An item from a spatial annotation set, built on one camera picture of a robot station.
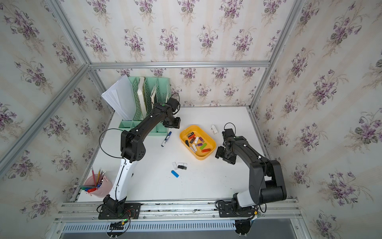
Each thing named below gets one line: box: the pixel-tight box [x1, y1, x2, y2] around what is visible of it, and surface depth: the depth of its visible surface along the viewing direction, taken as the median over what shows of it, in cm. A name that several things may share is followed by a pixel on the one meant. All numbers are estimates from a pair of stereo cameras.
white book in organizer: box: [137, 76, 147, 119], surface depth 100 cm
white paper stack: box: [100, 74, 136, 121], surface depth 98 cm
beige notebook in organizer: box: [150, 85, 157, 106], surface depth 101 cm
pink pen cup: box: [83, 173, 113, 198], surface depth 76 cm
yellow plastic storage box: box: [179, 124, 217, 161], surface depth 100 cm
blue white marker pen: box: [161, 130, 173, 148], surface depth 100 cm
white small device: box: [210, 124, 218, 135], surface depth 106 cm
